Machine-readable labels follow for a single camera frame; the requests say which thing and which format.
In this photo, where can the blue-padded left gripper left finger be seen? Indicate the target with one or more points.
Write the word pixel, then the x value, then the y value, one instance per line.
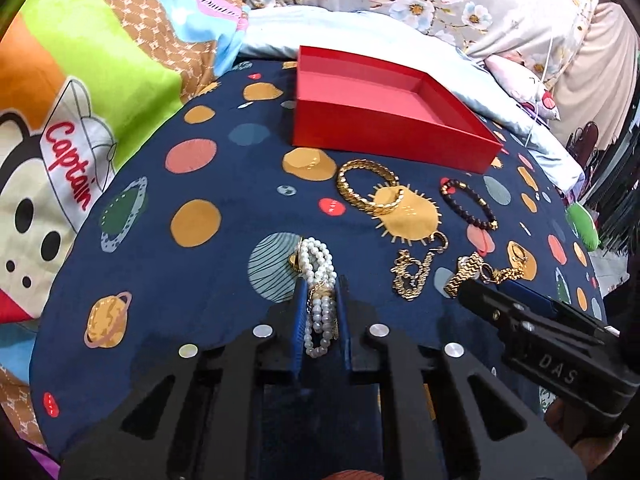
pixel 299 317

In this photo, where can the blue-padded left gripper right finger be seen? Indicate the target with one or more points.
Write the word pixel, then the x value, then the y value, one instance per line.
pixel 344 332

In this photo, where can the gold hoop earring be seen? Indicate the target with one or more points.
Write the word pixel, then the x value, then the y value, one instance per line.
pixel 438 242

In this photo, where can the red jewelry box tray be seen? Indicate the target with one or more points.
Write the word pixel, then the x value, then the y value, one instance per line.
pixel 353 103

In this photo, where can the right human hand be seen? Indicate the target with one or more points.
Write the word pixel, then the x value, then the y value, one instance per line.
pixel 569 425

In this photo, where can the navy planet print cushion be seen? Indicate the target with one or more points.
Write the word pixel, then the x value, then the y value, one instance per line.
pixel 262 196

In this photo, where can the green plush object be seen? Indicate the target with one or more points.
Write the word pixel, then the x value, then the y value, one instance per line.
pixel 581 221

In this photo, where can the light blue pillow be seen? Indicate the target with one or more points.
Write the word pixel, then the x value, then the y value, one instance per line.
pixel 280 32

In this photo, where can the pink white plush toy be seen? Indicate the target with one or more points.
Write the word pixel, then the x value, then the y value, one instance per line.
pixel 523 86

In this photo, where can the beige curtain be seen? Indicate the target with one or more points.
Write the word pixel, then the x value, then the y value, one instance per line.
pixel 599 83

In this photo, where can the colourful monkey cartoon blanket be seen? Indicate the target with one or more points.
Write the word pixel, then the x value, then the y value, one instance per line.
pixel 90 93

